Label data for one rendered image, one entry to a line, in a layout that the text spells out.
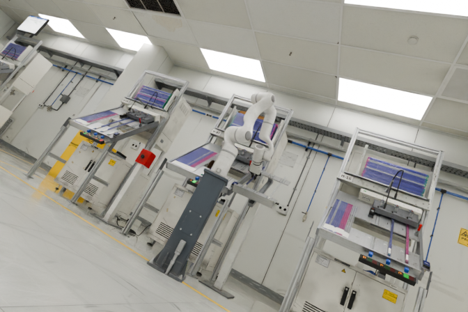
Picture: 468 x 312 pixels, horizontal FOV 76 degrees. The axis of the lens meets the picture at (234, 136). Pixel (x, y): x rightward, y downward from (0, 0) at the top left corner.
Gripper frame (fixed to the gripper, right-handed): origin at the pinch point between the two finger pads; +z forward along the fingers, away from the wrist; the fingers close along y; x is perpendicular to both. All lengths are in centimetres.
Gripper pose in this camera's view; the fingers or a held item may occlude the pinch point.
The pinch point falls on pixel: (253, 177)
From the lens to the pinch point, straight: 262.4
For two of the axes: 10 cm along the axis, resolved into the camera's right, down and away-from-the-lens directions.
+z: -1.2, 8.5, 5.1
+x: -4.7, 4.0, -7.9
